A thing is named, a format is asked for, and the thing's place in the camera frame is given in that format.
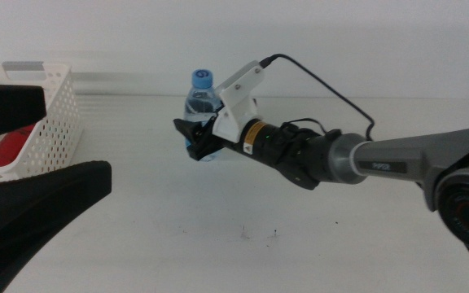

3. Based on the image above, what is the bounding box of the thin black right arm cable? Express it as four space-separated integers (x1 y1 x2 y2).
278 117 329 138

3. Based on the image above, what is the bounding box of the clear water bottle blue cap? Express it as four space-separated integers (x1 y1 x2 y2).
183 68 224 163

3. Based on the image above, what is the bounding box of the red cola can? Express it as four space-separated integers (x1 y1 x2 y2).
0 124 36 168

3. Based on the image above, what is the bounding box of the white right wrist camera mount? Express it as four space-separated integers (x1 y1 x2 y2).
212 59 266 143

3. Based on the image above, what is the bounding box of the white perforated plastic basket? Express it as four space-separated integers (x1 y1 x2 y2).
0 60 84 186

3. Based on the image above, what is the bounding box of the black right camera cable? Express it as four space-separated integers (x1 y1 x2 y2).
258 53 376 142

